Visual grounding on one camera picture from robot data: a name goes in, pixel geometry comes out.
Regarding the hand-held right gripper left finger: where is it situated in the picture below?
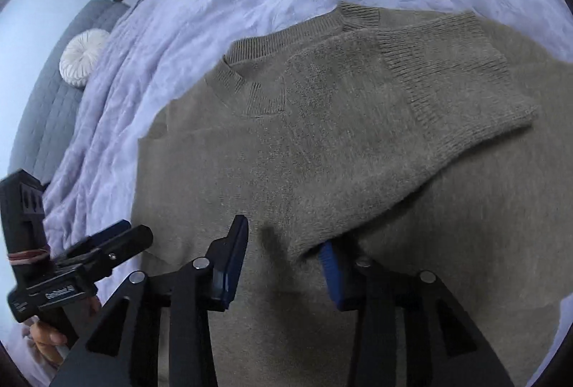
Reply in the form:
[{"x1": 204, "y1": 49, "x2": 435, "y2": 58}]
[{"x1": 49, "y1": 214, "x2": 250, "y2": 387}]

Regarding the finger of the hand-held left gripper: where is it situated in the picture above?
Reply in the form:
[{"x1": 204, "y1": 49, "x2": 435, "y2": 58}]
[
  {"x1": 65, "y1": 220, "x2": 132, "y2": 256},
  {"x1": 56, "y1": 224, "x2": 154, "y2": 280}
]

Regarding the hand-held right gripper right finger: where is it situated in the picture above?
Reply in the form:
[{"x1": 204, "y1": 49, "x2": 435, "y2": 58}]
[{"x1": 319, "y1": 240, "x2": 515, "y2": 387}]

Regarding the olive knit sweater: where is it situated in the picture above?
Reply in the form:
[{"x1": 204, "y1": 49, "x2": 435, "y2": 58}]
[{"x1": 136, "y1": 1, "x2": 573, "y2": 387}]

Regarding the person's left hand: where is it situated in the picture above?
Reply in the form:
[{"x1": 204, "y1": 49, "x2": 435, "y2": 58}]
[{"x1": 24, "y1": 295, "x2": 103, "y2": 366}]

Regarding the grey quilted headboard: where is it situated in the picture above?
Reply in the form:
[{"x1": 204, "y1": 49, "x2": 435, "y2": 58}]
[{"x1": 9, "y1": 0, "x2": 130, "y2": 186}]

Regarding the white round pleated cushion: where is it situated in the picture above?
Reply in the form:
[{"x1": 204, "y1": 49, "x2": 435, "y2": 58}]
[{"x1": 59, "y1": 29, "x2": 111, "y2": 89}]

